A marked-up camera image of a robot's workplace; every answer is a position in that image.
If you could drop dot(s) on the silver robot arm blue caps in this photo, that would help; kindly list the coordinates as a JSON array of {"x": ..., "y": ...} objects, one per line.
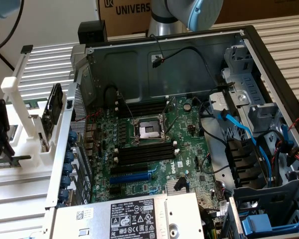
[{"x": 162, "y": 27}]

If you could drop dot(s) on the white parts rack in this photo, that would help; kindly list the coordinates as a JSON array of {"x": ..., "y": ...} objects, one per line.
[{"x": 47, "y": 159}]

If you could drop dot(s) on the black hard disk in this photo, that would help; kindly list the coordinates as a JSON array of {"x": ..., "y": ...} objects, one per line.
[{"x": 53, "y": 104}]

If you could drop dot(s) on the blue card retention clip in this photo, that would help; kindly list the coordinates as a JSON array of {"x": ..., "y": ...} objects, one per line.
[
  {"x": 65, "y": 181},
  {"x": 69, "y": 156},
  {"x": 67, "y": 168},
  {"x": 73, "y": 137},
  {"x": 63, "y": 195}
]

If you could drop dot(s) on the black end cap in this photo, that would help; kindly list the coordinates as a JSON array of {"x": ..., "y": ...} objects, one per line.
[{"x": 27, "y": 49}]

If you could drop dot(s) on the short black expansion slot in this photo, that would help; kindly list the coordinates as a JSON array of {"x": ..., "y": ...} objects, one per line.
[{"x": 115, "y": 191}]

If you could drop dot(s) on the silver power supply unit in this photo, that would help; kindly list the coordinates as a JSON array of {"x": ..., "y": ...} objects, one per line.
[{"x": 102, "y": 219}]

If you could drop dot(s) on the long black expansion slot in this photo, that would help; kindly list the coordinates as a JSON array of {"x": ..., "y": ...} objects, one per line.
[{"x": 129, "y": 169}]

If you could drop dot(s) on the blue expansion slot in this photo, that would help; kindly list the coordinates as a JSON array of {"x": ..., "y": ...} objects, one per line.
[{"x": 129, "y": 178}]

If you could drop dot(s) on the black block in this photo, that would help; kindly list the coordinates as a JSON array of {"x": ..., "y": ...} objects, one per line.
[{"x": 92, "y": 32}]

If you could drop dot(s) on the thin metal locking lever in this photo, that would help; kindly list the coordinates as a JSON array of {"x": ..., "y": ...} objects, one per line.
[
  {"x": 127, "y": 106},
  {"x": 169, "y": 105}
]

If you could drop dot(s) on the metal CPU socket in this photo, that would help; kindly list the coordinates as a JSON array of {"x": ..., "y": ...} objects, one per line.
[{"x": 149, "y": 129}]

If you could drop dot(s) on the silver chipset heatsink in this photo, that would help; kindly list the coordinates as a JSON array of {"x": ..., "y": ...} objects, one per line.
[{"x": 170, "y": 186}]

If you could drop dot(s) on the green motherboard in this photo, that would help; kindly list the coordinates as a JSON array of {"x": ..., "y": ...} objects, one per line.
[{"x": 189, "y": 149}]

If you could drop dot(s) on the round coin battery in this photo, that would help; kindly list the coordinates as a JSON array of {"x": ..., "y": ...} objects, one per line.
[{"x": 188, "y": 107}]

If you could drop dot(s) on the open grey PC case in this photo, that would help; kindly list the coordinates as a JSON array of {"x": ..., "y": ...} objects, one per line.
[{"x": 184, "y": 79}]

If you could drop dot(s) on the black plastic shroud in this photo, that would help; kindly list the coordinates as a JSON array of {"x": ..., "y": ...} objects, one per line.
[{"x": 241, "y": 161}]

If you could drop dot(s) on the blue plastic bay latch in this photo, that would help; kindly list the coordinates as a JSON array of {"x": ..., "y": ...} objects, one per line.
[{"x": 256, "y": 222}]

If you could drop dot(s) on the grey metal disk bay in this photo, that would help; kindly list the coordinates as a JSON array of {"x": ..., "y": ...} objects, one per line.
[{"x": 264, "y": 199}]

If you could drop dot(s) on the plain brown cardboard box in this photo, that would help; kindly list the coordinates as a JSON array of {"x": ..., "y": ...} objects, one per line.
[{"x": 264, "y": 10}]

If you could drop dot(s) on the graphics card with bracket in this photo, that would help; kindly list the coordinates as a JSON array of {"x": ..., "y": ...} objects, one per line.
[{"x": 45, "y": 134}]

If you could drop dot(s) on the grey plastic bracket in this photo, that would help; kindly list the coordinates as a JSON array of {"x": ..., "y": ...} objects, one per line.
[{"x": 261, "y": 112}]

